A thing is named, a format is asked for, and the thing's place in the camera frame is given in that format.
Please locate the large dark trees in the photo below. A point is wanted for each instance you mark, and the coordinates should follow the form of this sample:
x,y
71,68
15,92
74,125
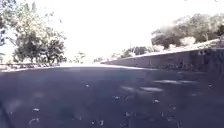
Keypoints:
x,y
33,43

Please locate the grey asphalt road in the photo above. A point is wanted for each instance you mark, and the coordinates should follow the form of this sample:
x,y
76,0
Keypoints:
x,y
83,96

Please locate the row of trees above wall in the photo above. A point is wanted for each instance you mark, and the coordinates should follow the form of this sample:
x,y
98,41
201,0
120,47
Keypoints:
x,y
193,30

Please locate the long stone wall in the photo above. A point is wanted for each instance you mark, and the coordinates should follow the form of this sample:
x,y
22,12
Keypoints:
x,y
173,60

